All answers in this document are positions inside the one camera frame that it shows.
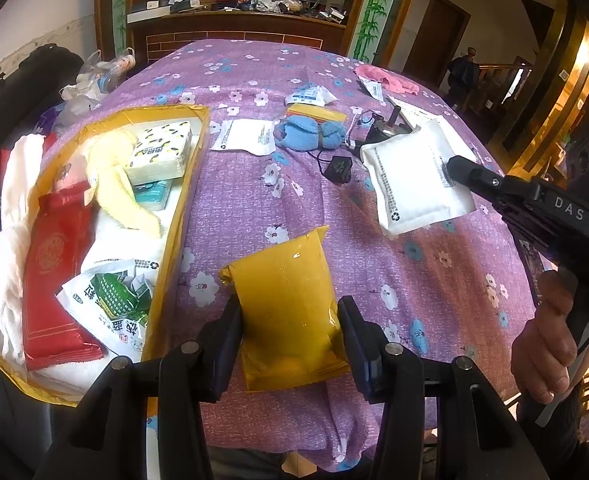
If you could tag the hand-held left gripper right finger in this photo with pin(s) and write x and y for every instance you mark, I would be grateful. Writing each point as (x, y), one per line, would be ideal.
(362, 355)

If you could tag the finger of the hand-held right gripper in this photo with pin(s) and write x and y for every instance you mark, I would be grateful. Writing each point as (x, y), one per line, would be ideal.
(529, 240)
(479, 177)

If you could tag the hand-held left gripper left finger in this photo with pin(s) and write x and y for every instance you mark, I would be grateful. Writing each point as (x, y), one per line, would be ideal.
(224, 355)

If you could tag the white puffy packet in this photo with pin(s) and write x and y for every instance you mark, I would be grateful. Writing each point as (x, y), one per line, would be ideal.
(419, 175)

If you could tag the gold foil packet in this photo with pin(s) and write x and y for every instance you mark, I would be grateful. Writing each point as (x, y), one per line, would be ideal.
(284, 300)

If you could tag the gold cardboard box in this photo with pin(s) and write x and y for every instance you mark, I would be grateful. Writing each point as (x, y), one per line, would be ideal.
(174, 240)

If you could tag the white green printed plastic bag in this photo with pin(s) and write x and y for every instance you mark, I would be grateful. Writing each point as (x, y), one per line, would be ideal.
(109, 300)

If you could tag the teal cartoon tissue pack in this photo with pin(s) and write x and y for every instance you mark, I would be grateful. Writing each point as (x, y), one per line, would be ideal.
(154, 195)

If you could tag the yellow towel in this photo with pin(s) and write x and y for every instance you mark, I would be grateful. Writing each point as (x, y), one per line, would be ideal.
(124, 195)

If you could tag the red packet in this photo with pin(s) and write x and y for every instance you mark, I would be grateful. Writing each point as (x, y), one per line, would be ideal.
(54, 270)

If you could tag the lemon print tissue pack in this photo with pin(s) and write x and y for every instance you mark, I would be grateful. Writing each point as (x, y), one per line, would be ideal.
(159, 152)

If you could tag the white towel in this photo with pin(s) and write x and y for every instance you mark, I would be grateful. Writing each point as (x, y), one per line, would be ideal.
(12, 240)

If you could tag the person's right forearm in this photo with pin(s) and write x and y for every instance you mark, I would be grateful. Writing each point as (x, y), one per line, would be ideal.
(549, 440)

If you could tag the person's right hand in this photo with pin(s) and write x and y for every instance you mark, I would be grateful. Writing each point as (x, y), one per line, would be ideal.
(544, 345)

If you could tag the white paper sheets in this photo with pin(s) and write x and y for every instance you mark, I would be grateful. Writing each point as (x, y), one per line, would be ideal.
(414, 112)

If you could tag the small white crumpled packet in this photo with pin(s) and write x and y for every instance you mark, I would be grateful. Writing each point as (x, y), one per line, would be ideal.
(376, 89)

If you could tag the pink cloth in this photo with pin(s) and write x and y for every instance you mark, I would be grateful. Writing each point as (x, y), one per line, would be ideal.
(387, 77)

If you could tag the black power adapter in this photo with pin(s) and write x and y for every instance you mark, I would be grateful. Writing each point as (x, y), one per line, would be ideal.
(339, 167)

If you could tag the brown wooden door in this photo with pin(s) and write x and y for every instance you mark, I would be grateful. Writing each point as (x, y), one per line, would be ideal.
(437, 35)

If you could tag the purple floral bed sheet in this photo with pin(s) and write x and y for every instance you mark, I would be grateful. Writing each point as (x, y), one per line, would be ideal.
(324, 195)

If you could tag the yellow flat packet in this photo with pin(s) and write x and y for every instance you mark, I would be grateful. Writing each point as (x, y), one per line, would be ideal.
(317, 112)

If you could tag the blue towel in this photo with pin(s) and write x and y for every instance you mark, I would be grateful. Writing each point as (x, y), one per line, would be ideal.
(304, 132)

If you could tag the white blue small packet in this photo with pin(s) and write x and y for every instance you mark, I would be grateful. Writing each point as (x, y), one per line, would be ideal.
(312, 95)

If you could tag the bamboo painted panel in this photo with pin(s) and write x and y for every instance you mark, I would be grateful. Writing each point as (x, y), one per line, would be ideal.
(374, 10)

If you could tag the white flat packet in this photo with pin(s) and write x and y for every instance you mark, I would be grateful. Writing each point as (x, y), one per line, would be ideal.
(247, 135)

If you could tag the clear plastic bag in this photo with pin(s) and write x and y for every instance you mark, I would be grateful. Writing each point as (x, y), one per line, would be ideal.
(97, 77)

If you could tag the black long bag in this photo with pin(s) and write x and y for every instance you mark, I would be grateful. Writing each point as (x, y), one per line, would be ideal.
(34, 75)

